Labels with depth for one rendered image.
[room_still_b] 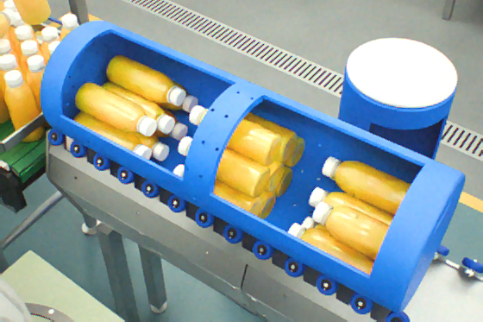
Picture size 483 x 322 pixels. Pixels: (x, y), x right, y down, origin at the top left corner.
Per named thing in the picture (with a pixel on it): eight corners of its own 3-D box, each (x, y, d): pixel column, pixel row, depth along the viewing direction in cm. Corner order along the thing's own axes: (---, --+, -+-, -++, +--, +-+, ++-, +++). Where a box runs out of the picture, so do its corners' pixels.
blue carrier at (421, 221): (391, 339, 120) (412, 266, 98) (59, 154, 155) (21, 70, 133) (449, 229, 135) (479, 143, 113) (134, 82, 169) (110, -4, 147)
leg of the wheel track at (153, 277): (159, 317, 227) (141, 204, 183) (147, 308, 230) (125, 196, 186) (170, 305, 231) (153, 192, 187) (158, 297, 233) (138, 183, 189)
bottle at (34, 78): (49, 131, 166) (34, 77, 153) (33, 120, 169) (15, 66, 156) (70, 117, 169) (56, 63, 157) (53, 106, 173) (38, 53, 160)
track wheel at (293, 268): (306, 262, 126) (310, 260, 128) (287, 252, 128) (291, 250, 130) (298, 282, 127) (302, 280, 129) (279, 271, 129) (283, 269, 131)
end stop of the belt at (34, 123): (6, 152, 153) (3, 143, 151) (4, 150, 154) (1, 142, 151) (117, 66, 177) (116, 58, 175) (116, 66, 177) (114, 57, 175)
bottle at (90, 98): (79, 115, 147) (139, 146, 139) (70, 96, 141) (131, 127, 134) (98, 94, 150) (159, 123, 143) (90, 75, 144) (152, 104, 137)
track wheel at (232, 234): (243, 229, 132) (247, 227, 134) (226, 219, 134) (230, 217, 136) (236, 248, 133) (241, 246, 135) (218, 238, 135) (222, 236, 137)
